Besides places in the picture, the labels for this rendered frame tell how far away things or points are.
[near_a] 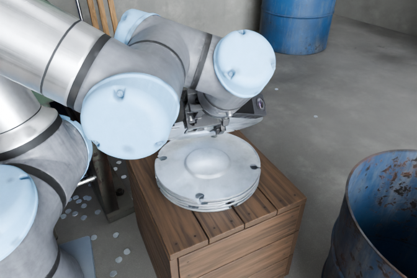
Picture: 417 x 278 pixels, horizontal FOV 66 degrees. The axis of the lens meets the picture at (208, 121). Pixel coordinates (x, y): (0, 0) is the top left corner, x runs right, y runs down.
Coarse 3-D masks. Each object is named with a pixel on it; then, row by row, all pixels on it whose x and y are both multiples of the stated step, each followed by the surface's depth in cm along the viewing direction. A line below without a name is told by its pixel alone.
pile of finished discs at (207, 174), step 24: (168, 144) 95; (192, 144) 96; (216, 144) 96; (240, 144) 96; (168, 168) 87; (192, 168) 86; (216, 168) 86; (240, 168) 86; (168, 192) 81; (192, 192) 79; (216, 192) 79; (240, 192) 78
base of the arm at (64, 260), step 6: (60, 252) 49; (66, 252) 53; (60, 258) 48; (66, 258) 50; (72, 258) 53; (54, 264) 46; (60, 264) 48; (66, 264) 49; (72, 264) 51; (78, 264) 54; (54, 270) 46; (60, 270) 47; (66, 270) 49; (72, 270) 50; (78, 270) 52; (48, 276) 45; (54, 276) 46; (60, 276) 47; (66, 276) 48; (72, 276) 50; (78, 276) 51
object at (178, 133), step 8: (232, 120) 76; (240, 120) 78; (248, 120) 80; (256, 120) 82; (176, 128) 74; (232, 128) 90; (240, 128) 93; (176, 136) 86; (184, 136) 88; (192, 136) 91; (200, 136) 94
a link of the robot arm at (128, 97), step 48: (0, 0) 24; (0, 48) 24; (48, 48) 25; (96, 48) 26; (144, 48) 31; (48, 96) 27; (96, 96) 24; (144, 96) 24; (96, 144) 28; (144, 144) 26
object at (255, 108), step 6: (258, 96) 61; (246, 102) 58; (252, 102) 59; (258, 102) 60; (264, 102) 61; (240, 108) 56; (246, 108) 58; (252, 108) 59; (258, 108) 60; (264, 108) 61; (234, 114) 55; (240, 114) 56; (246, 114) 57; (252, 114) 58; (258, 114) 60; (264, 114) 61
